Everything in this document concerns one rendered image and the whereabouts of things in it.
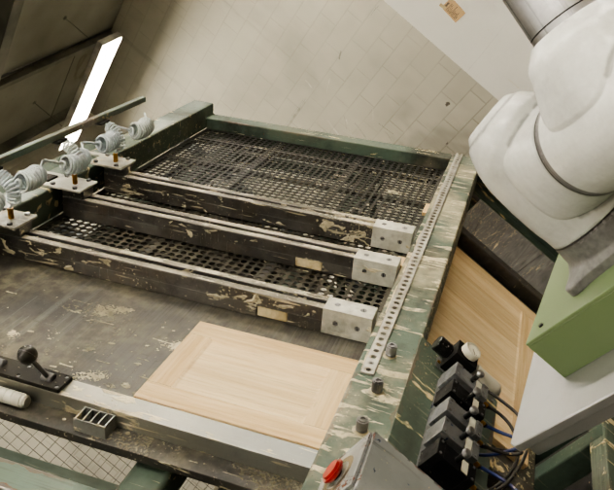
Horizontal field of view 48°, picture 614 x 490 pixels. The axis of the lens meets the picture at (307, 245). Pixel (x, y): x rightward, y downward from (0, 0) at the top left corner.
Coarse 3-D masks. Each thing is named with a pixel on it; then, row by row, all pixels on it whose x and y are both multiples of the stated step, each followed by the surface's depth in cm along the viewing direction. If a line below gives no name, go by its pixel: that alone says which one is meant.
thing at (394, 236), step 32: (96, 160) 237; (128, 160) 241; (128, 192) 239; (160, 192) 235; (192, 192) 231; (224, 192) 232; (288, 224) 225; (320, 224) 221; (352, 224) 217; (384, 224) 217
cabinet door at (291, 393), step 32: (192, 352) 158; (224, 352) 160; (256, 352) 161; (288, 352) 161; (320, 352) 162; (160, 384) 147; (192, 384) 148; (224, 384) 149; (256, 384) 150; (288, 384) 151; (320, 384) 152; (224, 416) 140; (256, 416) 140; (288, 416) 141; (320, 416) 142
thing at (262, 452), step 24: (0, 384) 143; (24, 384) 141; (72, 384) 142; (72, 408) 139; (96, 408) 137; (120, 408) 136; (144, 408) 137; (168, 408) 137; (144, 432) 136; (168, 432) 133; (192, 432) 132; (216, 432) 132; (240, 432) 133; (216, 456) 132; (240, 456) 130; (264, 456) 128; (288, 456) 128; (312, 456) 128
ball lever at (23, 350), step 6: (24, 348) 132; (30, 348) 132; (18, 354) 132; (24, 354) 131; (30, 354) 132; (36, 354) 133; (18, 360) 132; (24, 360) 131; (30, 360) 132; (36, 366) 136; (42, 372) 139; (48, 372) 141; (42, 378) 141; (48, 378) 140; (54, 378) 141
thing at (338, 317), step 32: (0, 224) 190; (32, 256) 193; (64, 256) 189; (96, 256) 186; (128, 256) 187; (160, 288) 183; (192, 288) 180; (224, 288) 177; (256, 288) 176; (288, 288) 177; (288, 320) 174; (320, 320) 171; (352, 320) 168
